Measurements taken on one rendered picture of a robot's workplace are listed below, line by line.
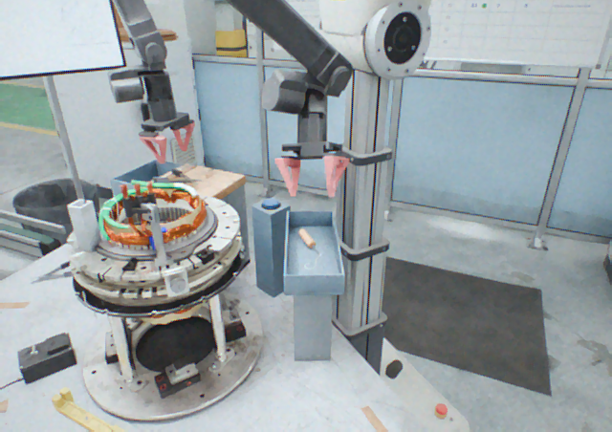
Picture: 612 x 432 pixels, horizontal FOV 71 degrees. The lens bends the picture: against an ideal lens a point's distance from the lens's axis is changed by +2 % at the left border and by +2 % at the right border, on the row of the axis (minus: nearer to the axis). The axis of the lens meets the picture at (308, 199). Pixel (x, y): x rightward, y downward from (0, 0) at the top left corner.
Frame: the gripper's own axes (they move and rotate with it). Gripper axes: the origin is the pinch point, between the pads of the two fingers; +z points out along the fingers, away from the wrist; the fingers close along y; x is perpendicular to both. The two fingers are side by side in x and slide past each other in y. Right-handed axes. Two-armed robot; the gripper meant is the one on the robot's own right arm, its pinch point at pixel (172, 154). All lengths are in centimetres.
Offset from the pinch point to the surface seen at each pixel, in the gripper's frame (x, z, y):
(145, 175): -18.8, 11.9, -7.1
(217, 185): 9.1, 9.1, -3.7
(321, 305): 45, 22, 15
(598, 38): 111, 1, -200
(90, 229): 10.0, -0.1, 33.7
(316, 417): 50, 37, 28
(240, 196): 11.1, 15.0, -10.0
